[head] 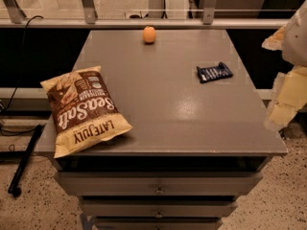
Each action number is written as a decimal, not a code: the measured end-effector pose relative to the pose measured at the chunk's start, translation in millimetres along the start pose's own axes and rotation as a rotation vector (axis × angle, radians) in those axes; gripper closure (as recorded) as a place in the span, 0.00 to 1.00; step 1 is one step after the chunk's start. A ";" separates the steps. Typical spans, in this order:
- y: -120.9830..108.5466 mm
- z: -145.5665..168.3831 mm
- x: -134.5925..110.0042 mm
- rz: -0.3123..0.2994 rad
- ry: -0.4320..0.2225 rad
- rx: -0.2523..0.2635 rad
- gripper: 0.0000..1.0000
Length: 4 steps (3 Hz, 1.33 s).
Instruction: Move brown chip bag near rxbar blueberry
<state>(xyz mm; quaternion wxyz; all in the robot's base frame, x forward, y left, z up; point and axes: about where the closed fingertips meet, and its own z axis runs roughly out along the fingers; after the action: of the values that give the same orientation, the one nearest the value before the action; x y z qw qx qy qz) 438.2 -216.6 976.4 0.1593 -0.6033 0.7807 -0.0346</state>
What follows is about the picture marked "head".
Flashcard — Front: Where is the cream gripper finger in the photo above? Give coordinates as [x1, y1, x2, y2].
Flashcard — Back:
[264, 102, 297, 131]
[272, 65, 307, 110]

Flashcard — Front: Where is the brown sea salt chip bag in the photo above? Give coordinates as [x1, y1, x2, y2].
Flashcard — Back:
[40, 66, 132, 158]

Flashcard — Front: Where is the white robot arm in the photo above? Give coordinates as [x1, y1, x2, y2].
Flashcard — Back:
[262, 1, 307, 131]

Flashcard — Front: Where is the blue rxbar wrapper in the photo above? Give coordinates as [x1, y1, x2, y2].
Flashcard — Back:
[197, 62, 233, 83]

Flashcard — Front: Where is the grey drawer cabinet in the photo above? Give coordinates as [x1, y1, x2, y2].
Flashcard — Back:
[34, 28, 289, 230]

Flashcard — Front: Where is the orange fruit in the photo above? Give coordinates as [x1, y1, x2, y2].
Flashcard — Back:
[142, 26, 155, 44]

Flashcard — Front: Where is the middle grey drawer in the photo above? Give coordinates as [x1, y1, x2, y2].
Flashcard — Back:
[81, 199, 238, 219]

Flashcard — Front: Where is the grey drawer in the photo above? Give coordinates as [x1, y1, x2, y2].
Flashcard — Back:
[55, 172, 262, 196]
[95, 218, 223, 230]
[81, 199, 238, 219]

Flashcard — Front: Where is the bottom grey drawer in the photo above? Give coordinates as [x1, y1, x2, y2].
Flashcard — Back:
[95, 218, 223, 230]

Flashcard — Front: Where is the top grey drawer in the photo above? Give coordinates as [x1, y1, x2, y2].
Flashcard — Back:
[55, 172, 262, 196]

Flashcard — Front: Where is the black pole on floor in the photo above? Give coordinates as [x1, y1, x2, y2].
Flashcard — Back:
[8, 125, 43, 198]

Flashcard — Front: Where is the black cable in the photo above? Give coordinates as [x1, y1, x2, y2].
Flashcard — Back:
[0, 14, 45, 137]

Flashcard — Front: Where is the metal railing frame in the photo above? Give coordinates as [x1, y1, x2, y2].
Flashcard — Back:
[0, 0, 288, 29]

